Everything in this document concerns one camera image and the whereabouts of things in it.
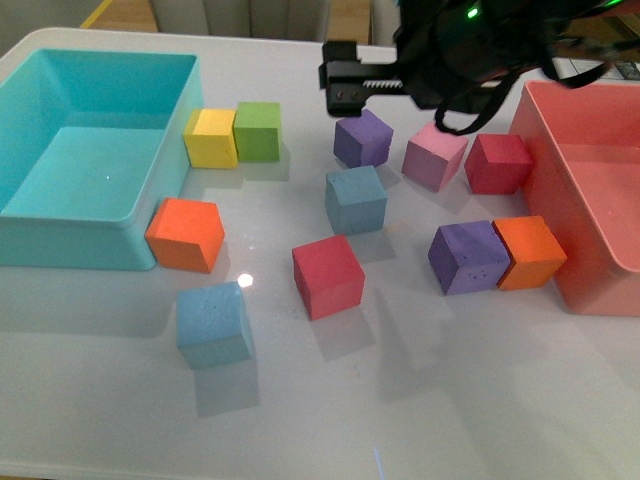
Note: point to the right orange foam cube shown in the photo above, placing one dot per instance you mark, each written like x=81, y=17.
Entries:
x=534, y=252

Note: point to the pink plastic bin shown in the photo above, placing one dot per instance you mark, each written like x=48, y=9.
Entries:
x=585, y=184

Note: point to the pink foam cube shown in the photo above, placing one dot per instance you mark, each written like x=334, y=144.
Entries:
x=433, y=157

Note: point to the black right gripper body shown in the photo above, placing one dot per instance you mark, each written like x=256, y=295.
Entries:
x=447, y=48

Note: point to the yellow foam cube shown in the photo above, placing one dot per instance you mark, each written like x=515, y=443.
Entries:
x=209, y=139

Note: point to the blue foam cube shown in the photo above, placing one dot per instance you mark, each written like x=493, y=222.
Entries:
x=355, y=201
x=212, y=326

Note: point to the front red foam cube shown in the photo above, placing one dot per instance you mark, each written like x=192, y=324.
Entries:
x=328, y=276

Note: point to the purple foam cube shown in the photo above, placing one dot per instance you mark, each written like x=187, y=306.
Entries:
x=468, y=257
x=362, y=141

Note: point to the green foam cube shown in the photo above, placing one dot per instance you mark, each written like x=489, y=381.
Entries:
x=257, y=131

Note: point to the teal plastic bin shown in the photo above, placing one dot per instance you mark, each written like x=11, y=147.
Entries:
x=91, y=144

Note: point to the back purple foam cube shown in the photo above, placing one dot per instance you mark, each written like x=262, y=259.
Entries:
x=362, y=141

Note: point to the front purple foam cube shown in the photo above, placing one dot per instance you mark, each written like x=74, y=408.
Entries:
x=468, y=257

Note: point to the back dark red foam cube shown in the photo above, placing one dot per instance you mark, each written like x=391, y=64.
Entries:
x=497, y=164

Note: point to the left grey chair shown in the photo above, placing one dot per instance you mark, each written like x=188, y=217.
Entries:
x=284, y=20

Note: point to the left orange foam cube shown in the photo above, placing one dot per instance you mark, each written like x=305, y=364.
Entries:
x=186, y=235

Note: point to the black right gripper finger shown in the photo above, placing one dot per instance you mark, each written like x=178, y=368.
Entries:
x=347, y=96
x=345, y=51

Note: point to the orange foam cube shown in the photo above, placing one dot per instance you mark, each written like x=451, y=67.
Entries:
x=534, y=252
x=186, y=235

